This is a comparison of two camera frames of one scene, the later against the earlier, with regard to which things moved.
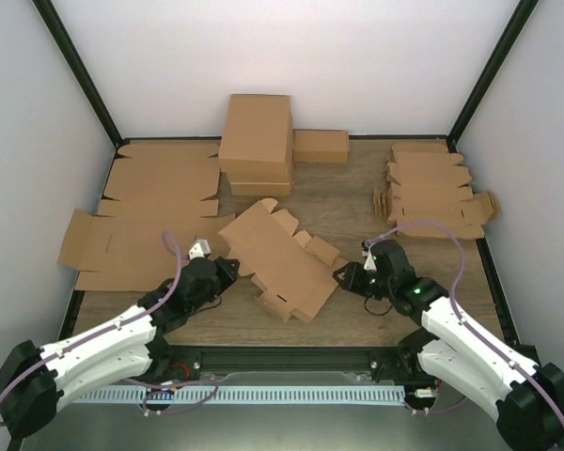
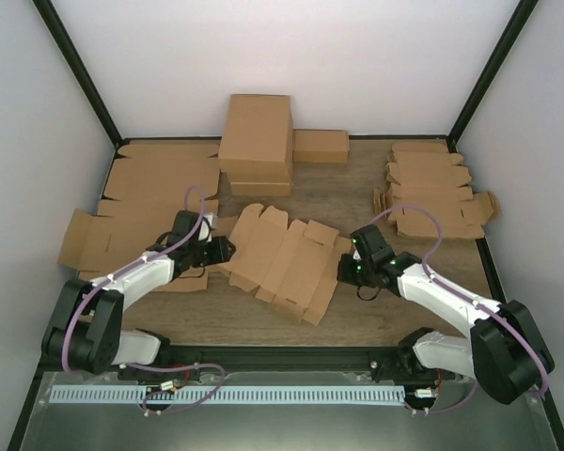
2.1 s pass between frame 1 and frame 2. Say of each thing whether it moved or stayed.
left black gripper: moved
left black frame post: stayed
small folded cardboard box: stayed
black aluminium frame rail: stayed
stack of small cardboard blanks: stayed
